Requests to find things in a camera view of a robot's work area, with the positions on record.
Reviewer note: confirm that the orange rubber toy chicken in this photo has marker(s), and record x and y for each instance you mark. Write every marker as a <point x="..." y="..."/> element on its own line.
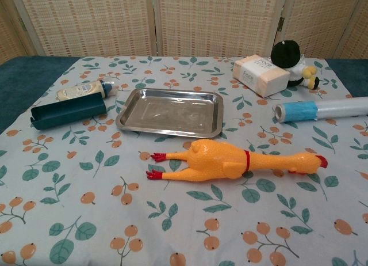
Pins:
<point x="218" y="162"/>

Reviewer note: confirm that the stainless steel tray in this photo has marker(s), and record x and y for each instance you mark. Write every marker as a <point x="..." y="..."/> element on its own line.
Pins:
<point x="169" y="113"/>

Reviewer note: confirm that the small cream bottle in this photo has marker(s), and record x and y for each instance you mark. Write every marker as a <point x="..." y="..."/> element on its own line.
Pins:
<point x="77" y="91"/>

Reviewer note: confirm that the floral tablecloth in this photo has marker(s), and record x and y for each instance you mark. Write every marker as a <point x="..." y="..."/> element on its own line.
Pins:
<point x="86" y="197"/>

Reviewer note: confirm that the black white plush toy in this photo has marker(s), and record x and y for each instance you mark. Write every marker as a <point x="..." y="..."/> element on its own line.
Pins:
<point x="286" y="53"/>

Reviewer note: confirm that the pink soap box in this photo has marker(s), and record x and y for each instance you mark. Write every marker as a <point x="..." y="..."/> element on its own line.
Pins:
<point x="264" y="77"/>

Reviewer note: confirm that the clear wrap roll blue label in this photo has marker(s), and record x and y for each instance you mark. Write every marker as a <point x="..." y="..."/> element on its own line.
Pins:
<point x="299" y="110"/>

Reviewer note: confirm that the dark teal cylindrical case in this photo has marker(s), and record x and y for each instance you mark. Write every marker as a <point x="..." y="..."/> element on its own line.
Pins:
<point x="69" y="110"/>

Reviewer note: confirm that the woven folding screen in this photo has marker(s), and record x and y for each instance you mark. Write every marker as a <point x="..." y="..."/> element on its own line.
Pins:
<point x="95" y="21"/>

